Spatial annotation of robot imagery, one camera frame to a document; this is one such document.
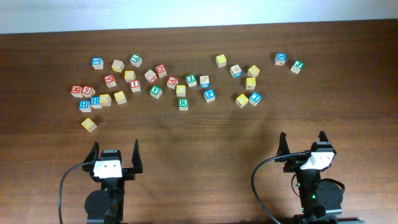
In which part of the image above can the plain blue-sided block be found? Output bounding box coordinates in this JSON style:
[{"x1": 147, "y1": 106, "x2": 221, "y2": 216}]
[{"x1": 200, "y1": 75, "x2": 210, "y2": 88}]

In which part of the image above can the blue H block right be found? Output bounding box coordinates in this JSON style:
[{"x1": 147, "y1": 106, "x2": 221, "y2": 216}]
[{"x1": 90, "y1": 96, "x2": 102, "y2": 109}]

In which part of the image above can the yellow block top middle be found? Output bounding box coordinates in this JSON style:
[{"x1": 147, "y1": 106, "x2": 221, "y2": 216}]
[{"x1": 216, "y1": 54, "x2": 227, "y2": 68}]

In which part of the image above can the red A block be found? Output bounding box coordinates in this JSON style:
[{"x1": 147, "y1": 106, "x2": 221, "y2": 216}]
[{"x1": 167, "y1": 76, "x2": 178, "y2": 90}]

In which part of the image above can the plain red-sided block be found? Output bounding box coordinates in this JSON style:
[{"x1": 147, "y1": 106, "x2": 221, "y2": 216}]
[{"x1": 144, "y1": 70, "x2": 157, "y2": 83}]

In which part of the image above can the blue h block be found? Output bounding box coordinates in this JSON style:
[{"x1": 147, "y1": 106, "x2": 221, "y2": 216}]
[
  {"x1": 90, "y1": 96, "x2": 102, "y2": 109},
  {"x1": 79, "y1": 100, "x2": 92, "y2": 113}
]

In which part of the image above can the blue 1 block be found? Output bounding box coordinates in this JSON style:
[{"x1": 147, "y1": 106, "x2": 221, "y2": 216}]
[{"x1": 249, "y1": 92, "x2": 262, "y2": 106}]

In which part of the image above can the yellow block centre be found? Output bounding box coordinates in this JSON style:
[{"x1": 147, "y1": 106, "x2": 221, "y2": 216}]
[{"x1": 176, "y1": 85, "x2": 186, "y2": 97}]

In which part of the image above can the plain yellow-edged block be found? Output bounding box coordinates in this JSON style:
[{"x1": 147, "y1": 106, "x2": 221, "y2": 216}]
[{"x1": 111, "y1": 60, "x2": 124, "y2": 73}]

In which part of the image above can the green Z block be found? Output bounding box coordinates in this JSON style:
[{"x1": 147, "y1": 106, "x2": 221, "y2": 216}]
[{"x1": 186, "y1": 74, "x2": 197, "y2": 87}]

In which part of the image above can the yellow block lower right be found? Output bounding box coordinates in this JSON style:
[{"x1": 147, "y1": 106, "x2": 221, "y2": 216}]
[{"x1": 236, "y1": 94, "x2": 249, "y2": 108}]

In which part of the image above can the blue S block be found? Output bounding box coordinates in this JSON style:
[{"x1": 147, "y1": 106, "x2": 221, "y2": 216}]
[{"x1": 91, "y1": 57, "x2": 104, "y2": 70}]

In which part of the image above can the yellow E block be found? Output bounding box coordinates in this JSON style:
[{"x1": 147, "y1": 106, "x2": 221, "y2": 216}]
[{"x1": 246, "y1": 77, "x2": 256, "y2": 90}]

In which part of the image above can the yellow block beside H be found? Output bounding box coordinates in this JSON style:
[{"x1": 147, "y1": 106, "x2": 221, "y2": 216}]
[{"x1": 99, "y1": 94, "x2": 112, "y2": 106}]

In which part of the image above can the red G block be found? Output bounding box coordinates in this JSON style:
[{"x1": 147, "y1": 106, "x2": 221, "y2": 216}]
[{"x1": 155, "y1": 64, "x2": 167, "y2": 78}]

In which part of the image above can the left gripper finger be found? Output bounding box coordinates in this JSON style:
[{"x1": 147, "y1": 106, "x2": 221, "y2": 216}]
[
  {"x1": 131, "y1": 139, "x2": 143, "y2": 173},
  {"x1": 83, "y1": 142, "x2": 99, "y2": 168}
]

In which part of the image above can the blue H block left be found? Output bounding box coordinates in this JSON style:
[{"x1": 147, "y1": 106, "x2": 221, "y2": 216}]
[{"x1": 79, "y1": 100, "x2": 92, "y2": 113}]

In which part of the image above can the red I block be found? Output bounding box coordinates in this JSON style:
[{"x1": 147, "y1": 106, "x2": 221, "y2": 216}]
[{"x1": 129, "y1": 80, "x2": 141, "y2": 92}]

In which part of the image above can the red 6 block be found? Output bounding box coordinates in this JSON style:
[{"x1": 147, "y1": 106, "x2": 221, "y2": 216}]
[{"x1": 81, "y1": 85, "x2": 95, "y2": 98}]

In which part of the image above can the blue P block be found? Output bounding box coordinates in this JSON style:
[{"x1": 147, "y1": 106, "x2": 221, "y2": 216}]
[{"x1": 204, "y1": 89, "x2": 216, "y2": 103}]

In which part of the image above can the red Y block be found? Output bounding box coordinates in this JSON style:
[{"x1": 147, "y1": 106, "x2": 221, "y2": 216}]
[{"x1": 104, "y1": 75, "x2": 117, "y2": 88}]

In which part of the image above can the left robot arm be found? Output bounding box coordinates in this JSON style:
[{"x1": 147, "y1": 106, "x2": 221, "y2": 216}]
[{"x1": 82, "y1": 141, "x2": 143, "y2": 224}]

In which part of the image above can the green V block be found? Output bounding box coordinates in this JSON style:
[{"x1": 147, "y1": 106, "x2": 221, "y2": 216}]
[{"x1": 150, "y1": 85, "x2": 162, "y2": 99}]

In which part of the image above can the yellow block lower left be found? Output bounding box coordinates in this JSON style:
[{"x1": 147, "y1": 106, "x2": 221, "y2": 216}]
[{"x1": 81, "y1": 118, "x2": 97, "y2": 133}]

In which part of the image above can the blue X block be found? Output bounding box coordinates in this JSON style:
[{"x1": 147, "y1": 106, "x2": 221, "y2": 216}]
[{"x1": 274, "y1": 53, "x2": 287, "y2": 66}]

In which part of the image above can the yellow S letter block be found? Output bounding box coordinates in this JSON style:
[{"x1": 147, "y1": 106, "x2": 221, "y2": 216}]
[{"x1": 114, "y1": 91, "x2": 127, "y2": 105}]

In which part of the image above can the plain block blue side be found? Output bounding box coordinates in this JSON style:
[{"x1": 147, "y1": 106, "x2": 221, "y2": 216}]
[{"x1": 230, "y1": 65, "x2": 242, "y2": 78}]

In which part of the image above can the green J block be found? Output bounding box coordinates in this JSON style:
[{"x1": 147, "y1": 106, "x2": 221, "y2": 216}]
[{"x1": 290, "y1": 60, "x2": 304, "y2": 74}]

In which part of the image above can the red M block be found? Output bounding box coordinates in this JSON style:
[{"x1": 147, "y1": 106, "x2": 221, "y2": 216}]
[{"x1": 70, "y1": 85, "x2": 83, "y2": 98}]

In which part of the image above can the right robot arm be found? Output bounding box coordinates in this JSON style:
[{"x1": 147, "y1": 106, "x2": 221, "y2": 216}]
[{"x1": 275, "y1": 131, "x2": 345, "y2": 223}]

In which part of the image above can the yellow block upper left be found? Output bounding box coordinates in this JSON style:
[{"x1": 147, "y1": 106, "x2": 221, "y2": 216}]
[{"x1": 124, "y1": 70, "x2": 136, "y2": 83}]

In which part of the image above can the green R letter block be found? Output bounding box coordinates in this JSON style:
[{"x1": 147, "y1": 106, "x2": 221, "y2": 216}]
[{"x1": 178, "y1": 98, "x2": 188, "y2": 111}]

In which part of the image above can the green L block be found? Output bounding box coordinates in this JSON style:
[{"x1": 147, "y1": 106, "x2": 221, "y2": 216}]
[{"x1": 130, "y1": 54, "x2": 142, "y2": 67}]

